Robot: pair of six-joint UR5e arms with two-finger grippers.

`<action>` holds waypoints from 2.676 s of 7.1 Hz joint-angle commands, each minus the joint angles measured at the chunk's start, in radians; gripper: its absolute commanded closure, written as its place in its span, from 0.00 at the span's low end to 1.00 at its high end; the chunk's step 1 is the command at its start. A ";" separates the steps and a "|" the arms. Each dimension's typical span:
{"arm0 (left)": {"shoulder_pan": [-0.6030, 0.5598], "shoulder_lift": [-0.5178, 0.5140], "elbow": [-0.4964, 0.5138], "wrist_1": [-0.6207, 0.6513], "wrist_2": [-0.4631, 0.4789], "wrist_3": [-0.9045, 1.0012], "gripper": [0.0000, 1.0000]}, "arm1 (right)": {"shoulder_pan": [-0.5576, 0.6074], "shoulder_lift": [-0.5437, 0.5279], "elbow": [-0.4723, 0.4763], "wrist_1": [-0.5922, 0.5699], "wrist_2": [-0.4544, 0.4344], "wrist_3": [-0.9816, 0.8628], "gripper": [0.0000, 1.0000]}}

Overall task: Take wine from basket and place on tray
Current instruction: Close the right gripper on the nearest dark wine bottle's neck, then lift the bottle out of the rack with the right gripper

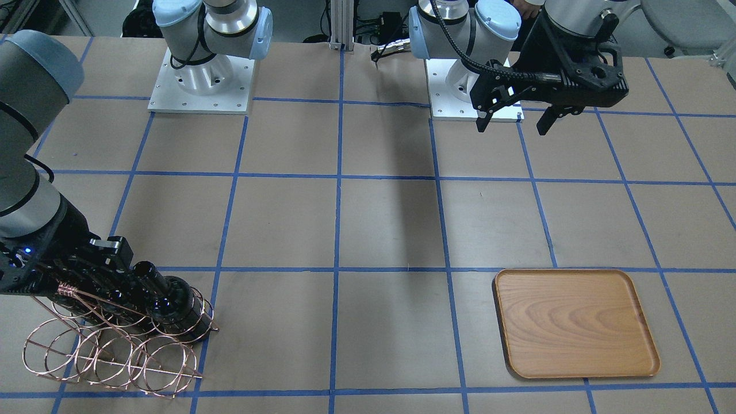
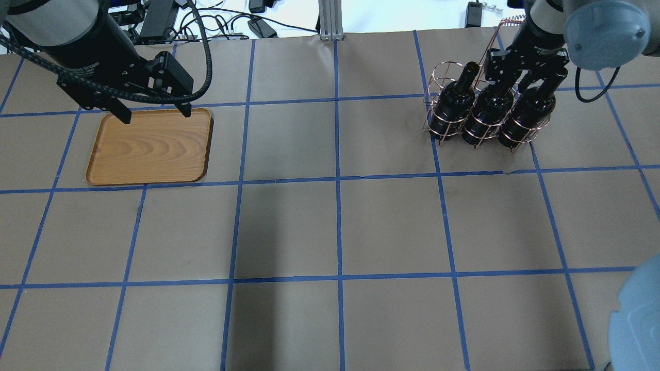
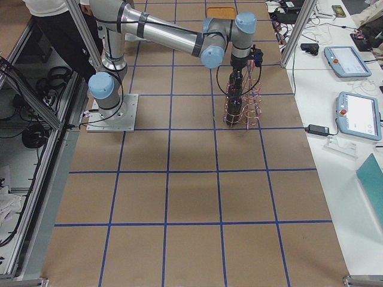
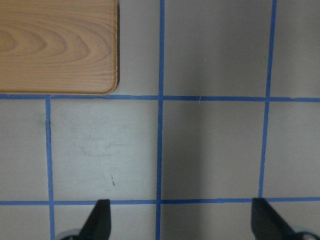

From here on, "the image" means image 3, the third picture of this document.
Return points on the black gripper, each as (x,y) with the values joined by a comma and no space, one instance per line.
(237,64)

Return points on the dark wine bottle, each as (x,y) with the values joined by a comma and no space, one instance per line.
(235,83)
(234,105)

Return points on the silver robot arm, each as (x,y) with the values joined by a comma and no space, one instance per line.
(209,44)

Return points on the wooden tray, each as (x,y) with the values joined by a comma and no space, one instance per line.
(221,12)

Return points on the black handheld device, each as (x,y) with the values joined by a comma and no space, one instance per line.
(311,48)

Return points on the black power adapter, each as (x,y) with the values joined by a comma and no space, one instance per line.
(317,130)

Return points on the grey teach pendant far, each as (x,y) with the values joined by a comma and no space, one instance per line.
(346,62)

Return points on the grey teach pendant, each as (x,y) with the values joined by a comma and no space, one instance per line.
(346,62)
(358,115)

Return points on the grey teach pendant near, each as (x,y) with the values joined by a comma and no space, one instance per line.
(358,115)

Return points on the clear acrylic stand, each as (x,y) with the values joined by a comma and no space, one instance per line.
(345,149)

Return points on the teal board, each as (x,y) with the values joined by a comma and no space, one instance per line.
(370,176)

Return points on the person in black trousers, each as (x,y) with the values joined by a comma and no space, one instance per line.
(57,24)

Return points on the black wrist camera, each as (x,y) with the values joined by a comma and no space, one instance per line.
(257,56)

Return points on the copper wire bottle basket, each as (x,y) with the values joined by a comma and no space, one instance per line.
(250,95)

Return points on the aluminium frame post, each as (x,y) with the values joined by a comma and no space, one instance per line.
(302,19)

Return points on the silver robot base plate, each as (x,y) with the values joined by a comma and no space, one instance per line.
(120,119)

